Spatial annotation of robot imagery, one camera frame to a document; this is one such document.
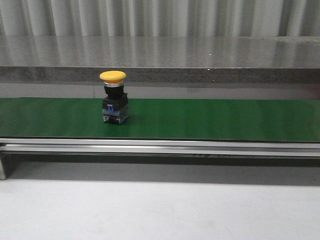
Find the white pleated curtain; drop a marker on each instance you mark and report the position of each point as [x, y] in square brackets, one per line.
[160, 18]

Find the yellow mushroom push button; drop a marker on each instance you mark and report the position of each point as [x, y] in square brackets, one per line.
[115, 105]

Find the green conveyor belt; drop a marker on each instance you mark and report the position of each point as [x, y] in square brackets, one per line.
[269, 142]

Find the grey granite counter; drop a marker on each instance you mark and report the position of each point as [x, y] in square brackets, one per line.
[264, 68]

